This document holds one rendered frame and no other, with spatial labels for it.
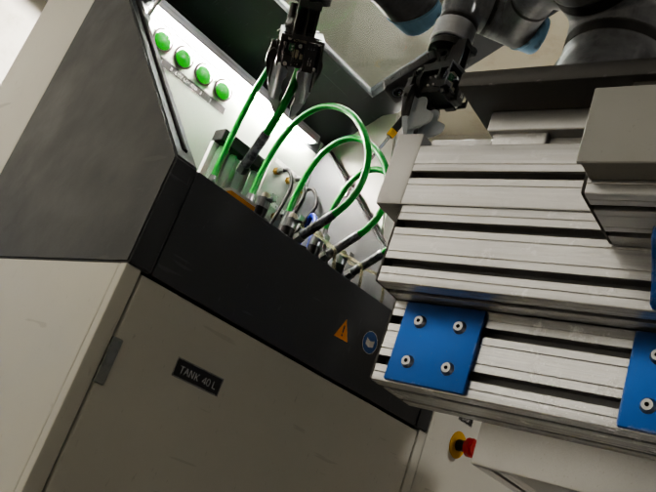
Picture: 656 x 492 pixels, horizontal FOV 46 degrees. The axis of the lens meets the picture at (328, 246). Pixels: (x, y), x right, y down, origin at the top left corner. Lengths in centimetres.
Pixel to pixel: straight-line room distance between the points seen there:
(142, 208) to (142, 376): 22
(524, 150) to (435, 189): 10
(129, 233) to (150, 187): 7
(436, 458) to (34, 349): 77
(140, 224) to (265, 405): 33
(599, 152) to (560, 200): 14
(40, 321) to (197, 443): 27
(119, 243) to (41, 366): 18
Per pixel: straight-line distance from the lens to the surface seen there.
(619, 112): 64
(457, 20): 144
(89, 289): 106
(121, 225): 107
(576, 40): 89
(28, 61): 183
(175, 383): 107
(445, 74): 137
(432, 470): 151
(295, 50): 129
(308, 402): 123
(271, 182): 188
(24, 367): 111
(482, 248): 76
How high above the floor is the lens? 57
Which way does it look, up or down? 19 degrees up
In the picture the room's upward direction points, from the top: 20 degrees clockwise
